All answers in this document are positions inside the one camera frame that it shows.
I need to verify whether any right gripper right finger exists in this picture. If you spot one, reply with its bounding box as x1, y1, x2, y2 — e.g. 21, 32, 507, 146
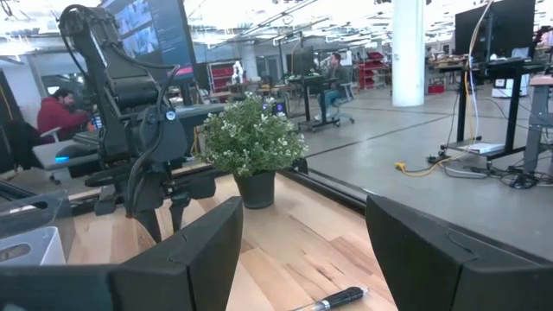
365, 194, 553, 311

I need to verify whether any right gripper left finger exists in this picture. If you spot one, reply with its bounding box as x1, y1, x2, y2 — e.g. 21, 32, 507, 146
0, 196, 245, 311

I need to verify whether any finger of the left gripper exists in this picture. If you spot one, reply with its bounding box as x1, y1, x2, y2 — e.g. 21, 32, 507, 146
135, 210, 164, 244
168, 199, 192, 235

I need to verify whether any white office chair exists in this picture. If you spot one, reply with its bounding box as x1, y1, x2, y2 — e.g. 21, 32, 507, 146
32, 126, 101, 186

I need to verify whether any potted green plant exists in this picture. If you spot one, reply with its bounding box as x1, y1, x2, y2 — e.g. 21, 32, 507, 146
197, 92, 308, 211

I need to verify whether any clear plastic bin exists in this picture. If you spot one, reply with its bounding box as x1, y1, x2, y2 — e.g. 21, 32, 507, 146
0, 225, 67, 267

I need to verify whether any person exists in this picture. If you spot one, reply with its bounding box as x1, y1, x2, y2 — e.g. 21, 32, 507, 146
315, 51, 352, 122
36, 88, 92, 143

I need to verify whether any smoky grey plastic bin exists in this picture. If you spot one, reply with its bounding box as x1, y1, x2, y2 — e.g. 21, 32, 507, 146
0, 189, 68, 239

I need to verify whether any red storage shelf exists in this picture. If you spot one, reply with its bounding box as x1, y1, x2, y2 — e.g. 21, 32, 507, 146
207, 61, 238, 95
357, 51, 386, 91

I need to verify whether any white robot figure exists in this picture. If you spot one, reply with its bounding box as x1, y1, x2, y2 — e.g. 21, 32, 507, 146
231, 60, 245, 86

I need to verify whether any black rolling desk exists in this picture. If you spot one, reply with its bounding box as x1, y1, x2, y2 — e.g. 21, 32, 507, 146
287, 73, 342, 133

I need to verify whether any black standing desk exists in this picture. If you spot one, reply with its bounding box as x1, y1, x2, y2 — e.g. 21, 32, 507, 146
429, 58, 548, 168

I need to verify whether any white pillar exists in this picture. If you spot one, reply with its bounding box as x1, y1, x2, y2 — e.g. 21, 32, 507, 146
391, 0, 426, 108

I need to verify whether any black monitor on stand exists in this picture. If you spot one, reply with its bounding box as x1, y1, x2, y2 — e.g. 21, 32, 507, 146
454, 0, 537, 63

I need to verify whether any yellow floor cable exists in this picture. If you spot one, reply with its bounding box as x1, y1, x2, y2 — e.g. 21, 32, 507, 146
393, 0, 496, 178

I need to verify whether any large wall display screen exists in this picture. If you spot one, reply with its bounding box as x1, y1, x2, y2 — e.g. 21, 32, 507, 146
99, 0, 199, 84

